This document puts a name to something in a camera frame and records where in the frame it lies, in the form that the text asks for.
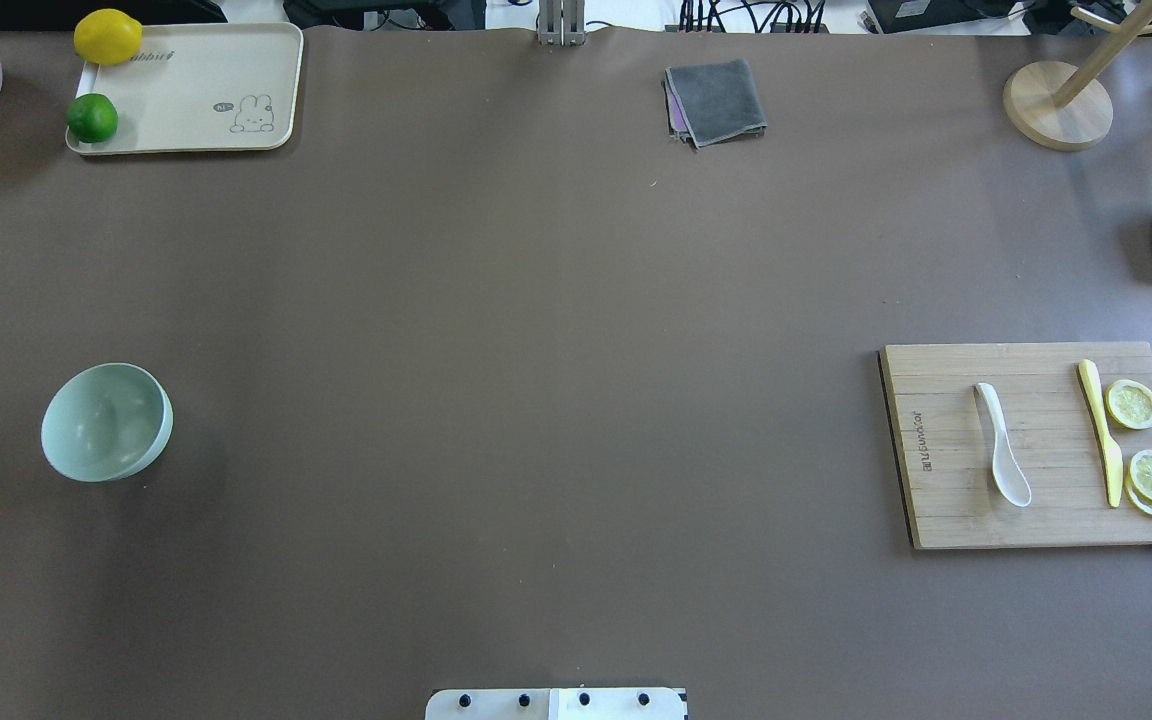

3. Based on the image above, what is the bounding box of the wooden mug tree stand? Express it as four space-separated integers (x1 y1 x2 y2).
1005 1 1152 152

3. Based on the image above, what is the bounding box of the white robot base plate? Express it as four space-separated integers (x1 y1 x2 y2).
424 685 689 719

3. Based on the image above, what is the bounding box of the yellow plastic knife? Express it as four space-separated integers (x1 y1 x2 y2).
1076 359 1124 509

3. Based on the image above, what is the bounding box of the grey folded cloth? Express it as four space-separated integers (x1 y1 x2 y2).
662 58 768 149

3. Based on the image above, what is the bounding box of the white ceramic spoon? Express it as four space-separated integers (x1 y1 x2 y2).
975 382 1033 509

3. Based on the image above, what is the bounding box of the light green bowl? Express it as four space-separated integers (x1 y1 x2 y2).
40 363 175 482

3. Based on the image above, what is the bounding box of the upper lemon slice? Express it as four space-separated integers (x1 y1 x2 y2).
1102 378 1152 430

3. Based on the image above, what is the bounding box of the yellow lemon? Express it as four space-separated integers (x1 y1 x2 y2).
71 8 145 67

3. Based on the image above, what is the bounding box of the beige rabbit tray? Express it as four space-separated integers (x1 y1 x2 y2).
65 22 305 156

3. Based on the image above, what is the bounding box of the aluminium profile post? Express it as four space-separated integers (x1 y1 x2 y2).
536 0 586 46

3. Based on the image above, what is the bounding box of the bamboo cutting board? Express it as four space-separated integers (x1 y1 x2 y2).
879 341 1152 550

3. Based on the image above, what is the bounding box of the green lime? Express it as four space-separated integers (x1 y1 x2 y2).
67 94 119 143

